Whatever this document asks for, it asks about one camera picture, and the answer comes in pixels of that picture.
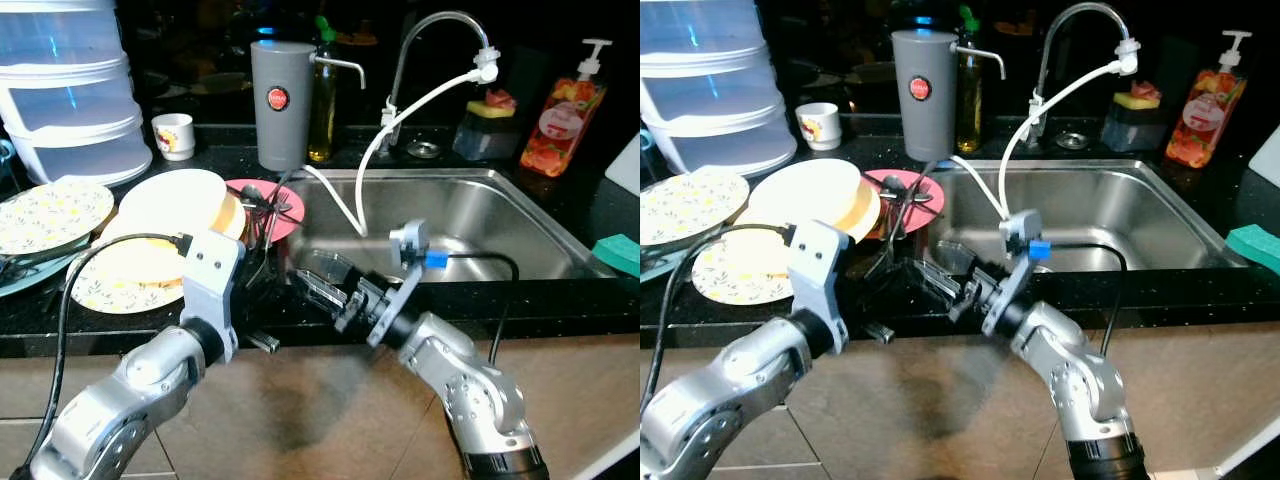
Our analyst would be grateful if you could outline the green sponge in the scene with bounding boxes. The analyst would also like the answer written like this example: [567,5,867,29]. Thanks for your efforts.
[590,233,641,279]
[1225,225,1280,277]

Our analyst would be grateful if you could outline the black blue-plug right arm cable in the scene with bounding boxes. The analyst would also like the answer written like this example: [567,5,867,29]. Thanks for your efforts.
[425,249,522,366]
[1028,240,1130,358]

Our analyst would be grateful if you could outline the white flexible hose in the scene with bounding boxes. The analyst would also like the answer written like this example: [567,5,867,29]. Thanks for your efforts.
[945,53,1142,218]
[300,62,499,239]

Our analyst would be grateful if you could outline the floral print plate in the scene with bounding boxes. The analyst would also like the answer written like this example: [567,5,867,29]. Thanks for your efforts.
[0,177,116,257]
[640,167,751,247]
[691,240,801,307]
[70,262,187,317]

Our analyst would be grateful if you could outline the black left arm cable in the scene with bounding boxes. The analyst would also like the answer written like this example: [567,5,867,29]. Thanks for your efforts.
[38,232,193,466]
[663,224,801,406]

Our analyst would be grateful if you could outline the white plastic board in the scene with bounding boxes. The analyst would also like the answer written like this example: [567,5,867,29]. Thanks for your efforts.
[1249,123,1280,188]
[604,132,641,196]

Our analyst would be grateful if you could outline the fruit-label soap pump bottle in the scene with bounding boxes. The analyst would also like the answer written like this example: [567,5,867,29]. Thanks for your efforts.
[518,38,614,179]
[1163,30,1254,170]

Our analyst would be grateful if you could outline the grey cylinder water dispenser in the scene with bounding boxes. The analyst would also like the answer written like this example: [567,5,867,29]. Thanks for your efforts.
[250,40,367,172]
[891,30,1007,164]

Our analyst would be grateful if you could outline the brown cabinet front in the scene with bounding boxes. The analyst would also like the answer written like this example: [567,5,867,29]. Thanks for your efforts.
[0,335,641,480]
[640,325,1280,480]

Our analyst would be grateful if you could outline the chrome gooseneck faucet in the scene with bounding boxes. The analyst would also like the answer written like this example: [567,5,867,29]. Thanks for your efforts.
[1030,2,1142,143]
[383,10,499,153]

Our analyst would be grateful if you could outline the black sponge holder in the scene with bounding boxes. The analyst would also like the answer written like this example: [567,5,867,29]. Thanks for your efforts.
[452,108,519,162]
[1100,100,1166,154]

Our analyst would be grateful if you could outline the translucent stacked plastic containers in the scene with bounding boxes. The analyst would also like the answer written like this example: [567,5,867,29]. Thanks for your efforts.
[0,0,154,188]
[640,0,799,178]

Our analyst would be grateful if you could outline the small white printed cup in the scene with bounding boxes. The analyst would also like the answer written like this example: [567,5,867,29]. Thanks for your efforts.
[796,102,842,152]
[151,113,196,162]

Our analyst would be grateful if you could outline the plain white plate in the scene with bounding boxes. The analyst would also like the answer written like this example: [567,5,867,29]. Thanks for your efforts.
[747,160,864,227]
[117,168,230,237]

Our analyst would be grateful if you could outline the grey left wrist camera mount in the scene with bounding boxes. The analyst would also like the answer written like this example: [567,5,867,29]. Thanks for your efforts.
[179,229,247,363]
[785,219,852,353]

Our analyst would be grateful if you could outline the red plate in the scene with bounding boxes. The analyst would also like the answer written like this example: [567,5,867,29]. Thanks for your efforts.
[861,168,947,237]
[224,178,307,244]

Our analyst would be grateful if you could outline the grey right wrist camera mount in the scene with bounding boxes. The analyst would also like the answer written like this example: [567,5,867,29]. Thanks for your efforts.
[980,209,1051,338]
[364,219,432,349]

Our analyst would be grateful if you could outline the stainless steel sink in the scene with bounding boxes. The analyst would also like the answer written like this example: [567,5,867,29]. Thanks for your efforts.
[268,167,613,288]
[915,160,1253,278]

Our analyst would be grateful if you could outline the teal plate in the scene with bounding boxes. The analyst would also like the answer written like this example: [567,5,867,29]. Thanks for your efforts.
[0,248,86,300]
[640,243,703,283]

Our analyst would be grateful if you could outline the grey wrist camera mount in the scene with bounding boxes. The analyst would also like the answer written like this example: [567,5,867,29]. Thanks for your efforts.
[179,229,247,363]
[785,219,852,353]
[364,219,432,349]
[980,209,1051,338]

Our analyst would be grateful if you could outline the green-capped oil bottle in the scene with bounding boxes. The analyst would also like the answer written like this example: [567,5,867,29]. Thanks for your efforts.
[308,15,340,164]
[955,5,987,155]

